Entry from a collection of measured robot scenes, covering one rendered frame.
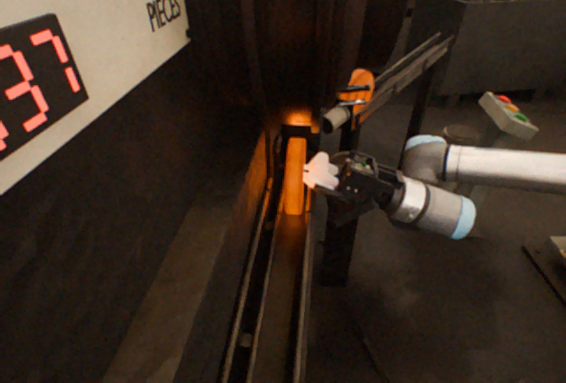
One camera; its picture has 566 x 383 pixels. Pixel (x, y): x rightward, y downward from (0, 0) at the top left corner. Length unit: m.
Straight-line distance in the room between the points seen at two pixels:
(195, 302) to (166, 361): 0.05
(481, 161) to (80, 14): 0.78
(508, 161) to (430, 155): 0.15
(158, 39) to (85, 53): 0.09
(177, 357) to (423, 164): 0.69
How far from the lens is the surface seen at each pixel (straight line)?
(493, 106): 1.49
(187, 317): 0.33
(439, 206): 0.72
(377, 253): 1.54
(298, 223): 0.69
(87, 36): 0.23
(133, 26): 0.27
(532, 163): 0.85
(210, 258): 0.37
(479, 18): 2.73
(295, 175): 0.60
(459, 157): 0.85
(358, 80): 1.08
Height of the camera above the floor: 1.15
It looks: 38 degrees down
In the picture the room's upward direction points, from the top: straight up
